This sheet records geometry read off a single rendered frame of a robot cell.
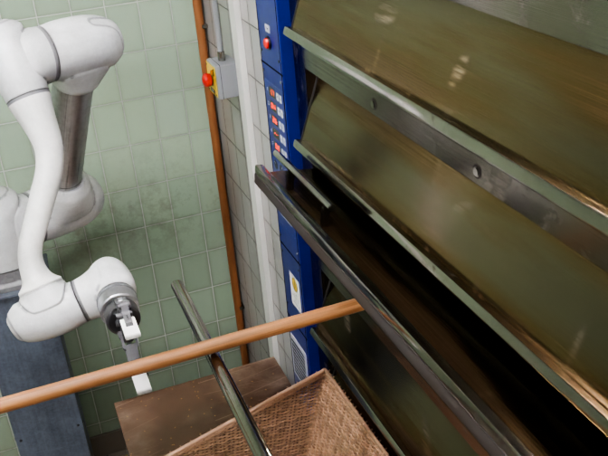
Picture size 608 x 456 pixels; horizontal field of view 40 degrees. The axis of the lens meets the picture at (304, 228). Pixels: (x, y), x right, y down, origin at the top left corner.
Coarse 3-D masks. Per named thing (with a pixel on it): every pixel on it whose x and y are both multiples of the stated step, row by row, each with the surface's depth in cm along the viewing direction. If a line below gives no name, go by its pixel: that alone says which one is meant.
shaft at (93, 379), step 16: (336, 304) 178; (352, 304) 178; (288, 320) 174; (304, 320) 174; (320, 320) 176; (224, 336) 170; (240, 336) 171; (256, 336) 172; (272, 336) 173; (176, 352) 167; (192, 352) 168; (208, 352) 169; (112, 368) 164; (128, 368) 164; (144, 368) 165; (64, 384) 161; (80, 384) 162; (96, 384) 163; (0, 400) 158; (16, 400) 158; (32, 400) 159; (48, 400) 161
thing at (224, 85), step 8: (208, 64) 242; (216, 64) 238; (224, 64) 238; (232, 64) 238; (208, 72) 245; (216, 72) 238; (224, 72) 238; (232, 72) 239; (216, 80) 239; (224, 80) 239; (232, 80) 240; (216, 88) 240; (224, 88) 240; (232, 88) 241; (216, 96) 241; (224, 96) 241; (232, 96) 242
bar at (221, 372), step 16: (176, 288) 196; (192, 304) 189; (192, 320) 183; (208, 336) 177; (224, 368) 166; (224, 384) 162; (240, 400) 157; (240, 416) 153; (256, 432) 149; (256, 448) 145
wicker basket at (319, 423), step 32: (320, 384) 218; (256, 416) 214; (288, 416) 218; (320, 416) 220; (352, 416) 202; (192, 448) 210; (224, 448) 215; (288, 448) 223; (352, 448) 202; (384, 448) 189
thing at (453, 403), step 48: (336, 192) 184; (336, 240) 161; (384, 240) 163; (384, 288) 145; (432, 288) 146; (432, 336) 131; (480, 336) 132; (432, 384) 122; (480, 384) 120; (528, 384) 121; (480, 432) 111; (528, 432) 110; (576, 432) 111
